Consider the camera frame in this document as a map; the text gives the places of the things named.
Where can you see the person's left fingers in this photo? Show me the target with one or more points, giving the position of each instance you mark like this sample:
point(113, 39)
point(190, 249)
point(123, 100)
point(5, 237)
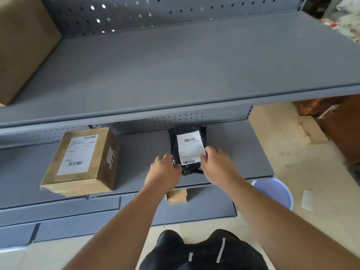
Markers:
point(166, 159)

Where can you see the black parcel bag white label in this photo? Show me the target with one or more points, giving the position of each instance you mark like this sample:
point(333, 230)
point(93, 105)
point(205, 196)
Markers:
point(189, 150)

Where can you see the large plain brown cardboard box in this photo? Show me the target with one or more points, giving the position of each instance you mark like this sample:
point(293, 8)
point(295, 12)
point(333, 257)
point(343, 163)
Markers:
point(24, 44)

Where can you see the dark wooden furniture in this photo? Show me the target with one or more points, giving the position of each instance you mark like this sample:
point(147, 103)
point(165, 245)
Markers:
point(334, 123)

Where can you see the person's right hand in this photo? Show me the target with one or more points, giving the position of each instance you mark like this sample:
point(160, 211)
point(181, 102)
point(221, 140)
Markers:
point(219, 165)

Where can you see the white paper scrap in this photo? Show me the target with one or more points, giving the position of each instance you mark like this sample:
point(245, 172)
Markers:
point(307, 200)

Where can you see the brown cardboard box white label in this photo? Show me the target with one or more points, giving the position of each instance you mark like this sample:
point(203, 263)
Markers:
point(81, 163)

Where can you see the light wooden block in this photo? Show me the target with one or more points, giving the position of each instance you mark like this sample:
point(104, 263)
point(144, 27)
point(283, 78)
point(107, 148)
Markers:
point(312, 129)

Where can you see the floral patterned cloth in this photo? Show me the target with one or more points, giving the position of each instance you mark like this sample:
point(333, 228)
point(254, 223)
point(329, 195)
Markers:
point(344, 22)

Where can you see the grey metal shelving unit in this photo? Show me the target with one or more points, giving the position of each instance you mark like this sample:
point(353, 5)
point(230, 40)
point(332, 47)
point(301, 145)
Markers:
point(157, 89)

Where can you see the person's black shorts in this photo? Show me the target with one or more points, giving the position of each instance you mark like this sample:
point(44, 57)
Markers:
point(205, 251)

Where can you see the blue plastic bucket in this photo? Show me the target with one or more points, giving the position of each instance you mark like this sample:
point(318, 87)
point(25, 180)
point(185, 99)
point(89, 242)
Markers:
point(277, 191)

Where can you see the person's right forearm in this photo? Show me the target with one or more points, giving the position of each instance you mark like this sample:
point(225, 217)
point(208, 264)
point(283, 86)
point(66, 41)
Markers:
point(287, 230)

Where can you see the person's left hand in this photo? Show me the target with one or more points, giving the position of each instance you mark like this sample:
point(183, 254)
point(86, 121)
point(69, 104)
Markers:
point(163, 174)

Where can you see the person's left forearm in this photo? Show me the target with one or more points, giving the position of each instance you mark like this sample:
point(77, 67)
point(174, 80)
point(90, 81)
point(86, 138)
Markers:
point(118, 236)

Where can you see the small brown cardboard box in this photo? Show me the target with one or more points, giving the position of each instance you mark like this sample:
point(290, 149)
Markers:
point(176, 196)

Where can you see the person's right fingers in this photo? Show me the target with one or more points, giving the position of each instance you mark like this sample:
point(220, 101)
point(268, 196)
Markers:
point(209, 154)

